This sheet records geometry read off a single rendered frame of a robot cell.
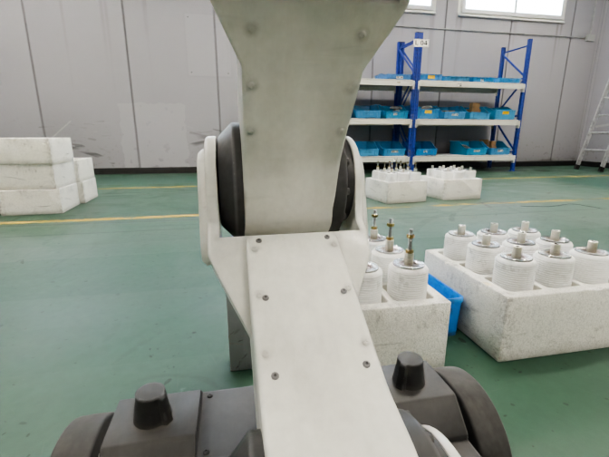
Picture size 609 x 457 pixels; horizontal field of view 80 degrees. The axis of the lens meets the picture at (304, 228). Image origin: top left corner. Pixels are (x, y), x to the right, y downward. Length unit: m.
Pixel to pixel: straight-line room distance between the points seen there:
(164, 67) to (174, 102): 0.48
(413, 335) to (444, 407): 0.37
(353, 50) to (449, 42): 6.72
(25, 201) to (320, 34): 3.08
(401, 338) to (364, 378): 0.61
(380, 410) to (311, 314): 0.10
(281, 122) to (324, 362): 0.22
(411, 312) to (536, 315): 0.34
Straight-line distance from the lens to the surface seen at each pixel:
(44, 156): 3.20
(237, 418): 0.56
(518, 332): 1.09
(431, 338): 0.96
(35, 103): 6.43
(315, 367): 0.32
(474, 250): 1.15
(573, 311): 1.18
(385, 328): 0.89
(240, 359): 0.96
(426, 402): 0.57
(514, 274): 1.07
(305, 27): 0.32
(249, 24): 0.31
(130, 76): 6.09
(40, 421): 0.99
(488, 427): 0.62
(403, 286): 0.91
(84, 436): 0.58
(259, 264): 0.38
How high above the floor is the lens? 0.56
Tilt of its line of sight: 14 degrees down
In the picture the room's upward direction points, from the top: straight up
